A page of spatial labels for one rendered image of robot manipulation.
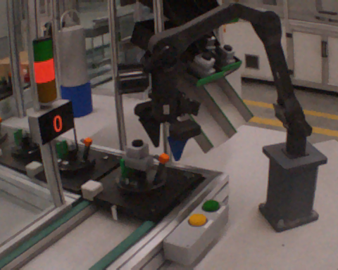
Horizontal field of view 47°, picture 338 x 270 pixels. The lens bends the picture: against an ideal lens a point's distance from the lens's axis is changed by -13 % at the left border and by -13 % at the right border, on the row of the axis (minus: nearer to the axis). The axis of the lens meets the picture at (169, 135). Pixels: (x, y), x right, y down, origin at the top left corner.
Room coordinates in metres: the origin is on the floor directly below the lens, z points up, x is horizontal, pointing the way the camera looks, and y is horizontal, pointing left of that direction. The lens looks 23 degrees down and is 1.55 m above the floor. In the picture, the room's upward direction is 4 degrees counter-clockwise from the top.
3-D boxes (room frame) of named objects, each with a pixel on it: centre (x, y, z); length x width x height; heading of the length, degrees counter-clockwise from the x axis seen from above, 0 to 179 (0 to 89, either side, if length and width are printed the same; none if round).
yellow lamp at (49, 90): (0.95, 0.28, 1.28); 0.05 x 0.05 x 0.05
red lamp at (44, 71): (0.95, 0.28, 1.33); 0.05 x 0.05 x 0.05
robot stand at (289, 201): (0.99, -0.33, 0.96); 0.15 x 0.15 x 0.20; 13
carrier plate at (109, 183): (1.05, 0.08, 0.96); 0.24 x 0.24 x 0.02; 57
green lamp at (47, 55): (0.95, 0.28, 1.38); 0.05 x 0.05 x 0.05
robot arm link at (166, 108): (0.93, 0.00, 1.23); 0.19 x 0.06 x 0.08; 32
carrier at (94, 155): (1.19, 0.30, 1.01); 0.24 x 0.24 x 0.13; 57
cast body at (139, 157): (1.06, 0.09, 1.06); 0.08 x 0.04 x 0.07; 57
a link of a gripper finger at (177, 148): (0.88, -0.02, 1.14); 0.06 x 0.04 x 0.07; 122
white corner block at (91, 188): (1.02, 0.22, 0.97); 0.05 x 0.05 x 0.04; 57
